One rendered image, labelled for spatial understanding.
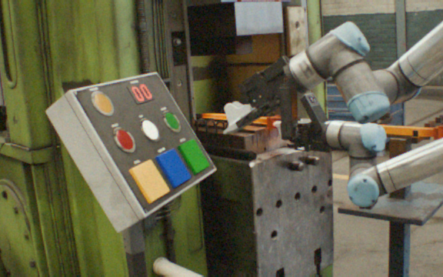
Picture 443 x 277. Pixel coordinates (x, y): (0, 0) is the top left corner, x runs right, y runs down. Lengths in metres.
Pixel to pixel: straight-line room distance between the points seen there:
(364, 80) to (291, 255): 0.82
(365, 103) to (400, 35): 8.52
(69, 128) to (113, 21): 0.48
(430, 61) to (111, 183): 0.65
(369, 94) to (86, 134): 0.54
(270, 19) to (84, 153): 0.80
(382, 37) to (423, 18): 0.82
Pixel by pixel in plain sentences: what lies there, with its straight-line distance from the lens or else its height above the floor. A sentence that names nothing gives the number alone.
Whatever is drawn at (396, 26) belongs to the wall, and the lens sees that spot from 9.57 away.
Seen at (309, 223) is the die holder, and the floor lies 0.66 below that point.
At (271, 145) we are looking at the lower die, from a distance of 1.64.
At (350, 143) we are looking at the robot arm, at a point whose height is 0.97.
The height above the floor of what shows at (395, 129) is 0.95.
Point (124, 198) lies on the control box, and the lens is 1.01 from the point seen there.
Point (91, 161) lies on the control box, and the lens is 1.03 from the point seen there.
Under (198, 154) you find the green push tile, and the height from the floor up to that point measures 1.01.
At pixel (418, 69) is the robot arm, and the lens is 1.09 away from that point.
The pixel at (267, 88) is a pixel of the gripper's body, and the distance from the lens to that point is 1.10.
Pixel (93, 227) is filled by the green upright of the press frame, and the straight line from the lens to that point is 1.89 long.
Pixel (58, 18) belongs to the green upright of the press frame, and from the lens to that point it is 1.78.
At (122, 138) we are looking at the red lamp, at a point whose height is 1.09.
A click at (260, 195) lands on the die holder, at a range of 1.54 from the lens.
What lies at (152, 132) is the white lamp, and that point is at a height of 1.08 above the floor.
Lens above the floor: 1.28
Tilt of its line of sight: 11 degrees down
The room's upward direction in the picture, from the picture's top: 4 degrees counter-clockwise
